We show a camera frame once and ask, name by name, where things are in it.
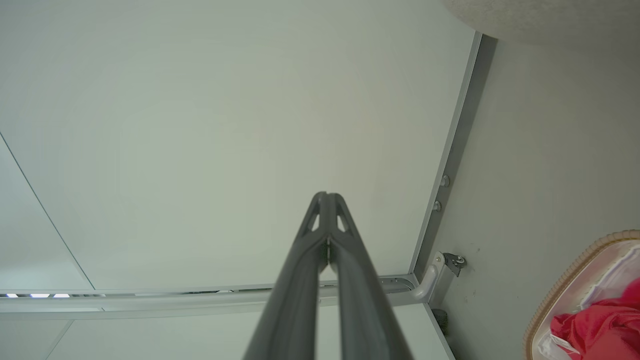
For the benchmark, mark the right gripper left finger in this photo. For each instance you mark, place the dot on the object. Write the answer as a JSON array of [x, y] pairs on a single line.
[[295, 300]]

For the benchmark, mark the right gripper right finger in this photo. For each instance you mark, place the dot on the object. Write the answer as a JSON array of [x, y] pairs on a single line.
[[365, 310]]

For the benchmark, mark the red shirt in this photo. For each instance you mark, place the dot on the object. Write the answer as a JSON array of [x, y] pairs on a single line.
[[605, 330]]

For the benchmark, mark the wicker laundry basket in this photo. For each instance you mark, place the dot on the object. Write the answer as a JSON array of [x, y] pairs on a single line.
[[542, 310]]

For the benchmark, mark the white basket liner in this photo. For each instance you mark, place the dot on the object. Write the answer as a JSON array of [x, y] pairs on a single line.
[[595, 270]]

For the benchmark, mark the grey partition bottom rail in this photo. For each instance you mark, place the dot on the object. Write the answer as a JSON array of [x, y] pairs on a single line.
[[457, 150]]

